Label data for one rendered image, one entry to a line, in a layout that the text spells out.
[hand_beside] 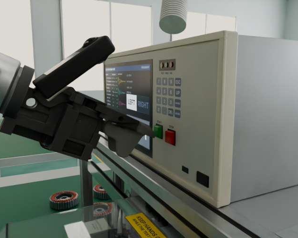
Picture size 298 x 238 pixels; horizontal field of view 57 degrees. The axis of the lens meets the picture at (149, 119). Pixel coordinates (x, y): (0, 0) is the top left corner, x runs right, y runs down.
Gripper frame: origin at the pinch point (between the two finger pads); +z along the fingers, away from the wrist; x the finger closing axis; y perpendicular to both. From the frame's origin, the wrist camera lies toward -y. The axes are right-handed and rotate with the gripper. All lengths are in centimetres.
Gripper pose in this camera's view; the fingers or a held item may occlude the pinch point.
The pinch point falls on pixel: (149, 129)
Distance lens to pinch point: 43.8
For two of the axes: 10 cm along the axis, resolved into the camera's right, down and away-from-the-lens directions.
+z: 8.1, 3.5, 4.7
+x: 4.5, 1.4, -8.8
